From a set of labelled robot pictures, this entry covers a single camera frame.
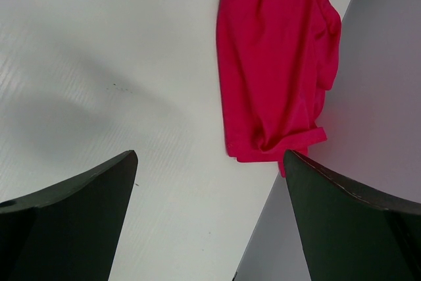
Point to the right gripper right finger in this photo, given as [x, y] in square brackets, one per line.
[348, 230]

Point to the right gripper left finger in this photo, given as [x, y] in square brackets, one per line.
[70, 230]

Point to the magenta t shirt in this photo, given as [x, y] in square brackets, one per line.
[276, 61]

